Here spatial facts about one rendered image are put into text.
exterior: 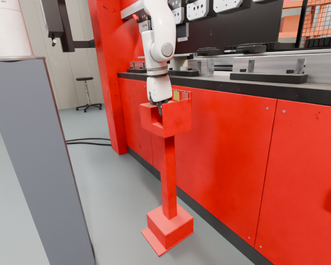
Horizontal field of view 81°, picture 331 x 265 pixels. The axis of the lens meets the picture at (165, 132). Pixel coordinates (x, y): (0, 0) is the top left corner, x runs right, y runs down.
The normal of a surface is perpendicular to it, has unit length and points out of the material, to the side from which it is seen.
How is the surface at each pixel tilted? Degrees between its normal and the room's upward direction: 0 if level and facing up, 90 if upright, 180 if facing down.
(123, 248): 0
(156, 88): 91
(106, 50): 90
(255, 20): 90
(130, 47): 90
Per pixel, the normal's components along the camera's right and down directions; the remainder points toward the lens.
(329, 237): -0.83, 0.24
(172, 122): 0.58, 0.26
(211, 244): -0.05, -0.93
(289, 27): -0.29, 0.36
